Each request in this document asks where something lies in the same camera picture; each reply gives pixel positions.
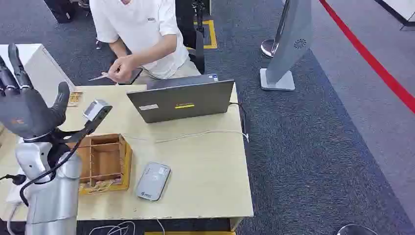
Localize black tablet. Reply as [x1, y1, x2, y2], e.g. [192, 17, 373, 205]
[118, 67, 143, 86]

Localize person's hand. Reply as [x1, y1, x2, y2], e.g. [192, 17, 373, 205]
[108, 54, 138, 84]

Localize person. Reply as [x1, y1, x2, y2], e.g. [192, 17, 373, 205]
[89, 0, 202, 86]

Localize chrome stanchion base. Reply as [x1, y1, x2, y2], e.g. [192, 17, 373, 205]
[260, 38, 280, 59]

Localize black chair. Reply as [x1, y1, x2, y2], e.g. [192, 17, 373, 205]
[175, 0, 212, 75]

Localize wooden card box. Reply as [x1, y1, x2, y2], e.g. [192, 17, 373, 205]
[69, 133, 133, 195]

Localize black laptop cable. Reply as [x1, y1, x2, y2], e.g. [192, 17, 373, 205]
[229, 101, 249, 137]

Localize grey card reader device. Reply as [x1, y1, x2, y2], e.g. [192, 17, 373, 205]
[135, 162, 172, 202]

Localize white cabinet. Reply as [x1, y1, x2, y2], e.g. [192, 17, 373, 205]
[0, 43, 76, 108]

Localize black plug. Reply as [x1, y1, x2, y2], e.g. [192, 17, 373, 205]
[0, 174, 27, 186]

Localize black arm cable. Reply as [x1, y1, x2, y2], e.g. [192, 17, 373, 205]
[19, 138, 83, 208]

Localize pale card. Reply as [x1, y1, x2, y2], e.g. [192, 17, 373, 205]
[88, 72, 110, 82]

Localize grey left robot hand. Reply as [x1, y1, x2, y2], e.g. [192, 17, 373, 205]
[0, 43, 70, 141]

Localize white cable bundle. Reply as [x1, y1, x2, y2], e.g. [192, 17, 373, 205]
[88, 221, 137, 235]

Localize grey kiosk stand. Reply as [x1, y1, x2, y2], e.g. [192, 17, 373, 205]
[259, 0, 314, 92]

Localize chrome round base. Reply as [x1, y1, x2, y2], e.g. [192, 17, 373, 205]
[336, 224, 379, 235]

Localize grey laptop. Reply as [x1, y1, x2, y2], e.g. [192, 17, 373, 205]
[126, 73, 235, 124]

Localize yellow patterned card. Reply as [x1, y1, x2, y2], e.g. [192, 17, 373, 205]
[67, 91, 84, 107]

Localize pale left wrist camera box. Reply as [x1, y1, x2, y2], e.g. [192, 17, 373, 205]
[82, 99, 113, 123]

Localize cards in wooden box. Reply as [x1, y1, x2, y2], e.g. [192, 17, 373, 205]
[79, 179, 123, 194]

